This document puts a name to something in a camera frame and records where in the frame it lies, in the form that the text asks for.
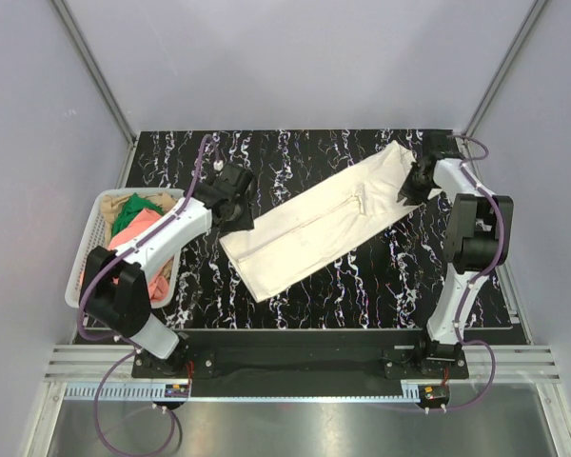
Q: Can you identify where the cream white t shirt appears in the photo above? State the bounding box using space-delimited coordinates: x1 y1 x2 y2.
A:
220 141 414 302

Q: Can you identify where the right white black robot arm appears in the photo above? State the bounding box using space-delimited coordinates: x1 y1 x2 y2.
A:
397 152 514 347

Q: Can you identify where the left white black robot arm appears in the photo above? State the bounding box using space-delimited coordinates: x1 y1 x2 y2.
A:
79 163 257 377

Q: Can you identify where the green t shirt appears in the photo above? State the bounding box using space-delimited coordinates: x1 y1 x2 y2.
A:
111 193 165 237

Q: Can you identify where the salmon pink t shirt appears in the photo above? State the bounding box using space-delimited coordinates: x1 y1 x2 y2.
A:
100 208 174 308

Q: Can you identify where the beige t shirt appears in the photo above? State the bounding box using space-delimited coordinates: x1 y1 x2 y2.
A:
100 192 178 243

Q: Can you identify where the white plastic laundry basket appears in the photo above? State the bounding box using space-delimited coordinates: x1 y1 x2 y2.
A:
65 188 185 308

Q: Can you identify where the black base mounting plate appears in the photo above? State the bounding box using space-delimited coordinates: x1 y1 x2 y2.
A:
132 329 469 399

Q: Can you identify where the left small circuit board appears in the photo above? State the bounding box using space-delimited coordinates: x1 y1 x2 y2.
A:
165 384 190 398

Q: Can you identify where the small circuit board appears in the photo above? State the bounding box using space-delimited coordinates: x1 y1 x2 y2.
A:
422 385 450 401
165 384 190 398

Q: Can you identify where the right small circuit board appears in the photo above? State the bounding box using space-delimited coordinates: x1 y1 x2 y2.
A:
422 385 450 401

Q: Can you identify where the left aluminium frame post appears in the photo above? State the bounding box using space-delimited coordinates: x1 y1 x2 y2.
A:
51 0 139 144

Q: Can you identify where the aluminium frame post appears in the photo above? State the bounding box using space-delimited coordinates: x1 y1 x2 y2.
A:
51 0 139 144
463 0 551 136

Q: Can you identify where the right aluminium frame post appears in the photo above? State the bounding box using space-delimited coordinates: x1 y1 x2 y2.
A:
463 0 551 136

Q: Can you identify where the aluminium front rail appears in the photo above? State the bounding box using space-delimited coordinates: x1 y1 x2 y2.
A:
44 345 560 384

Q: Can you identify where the white slotted cable duct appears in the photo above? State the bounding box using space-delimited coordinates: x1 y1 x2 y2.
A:
64 383 187 402

